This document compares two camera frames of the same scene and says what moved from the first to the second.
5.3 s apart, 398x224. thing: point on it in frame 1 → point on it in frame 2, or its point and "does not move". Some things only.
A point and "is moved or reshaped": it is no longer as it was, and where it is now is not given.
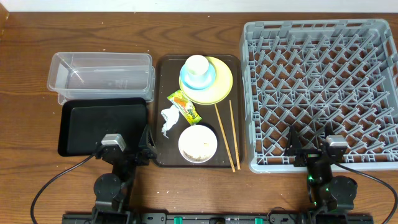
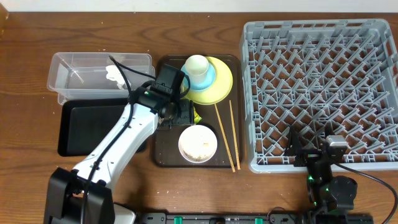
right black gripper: (308, 156) does not move
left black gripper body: (127, 156) → (182, 115)
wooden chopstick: (236, 141) does not move
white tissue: (171, 116) is moved or reshaped
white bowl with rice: (198, 144) does not move
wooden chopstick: (224, 139) does not move
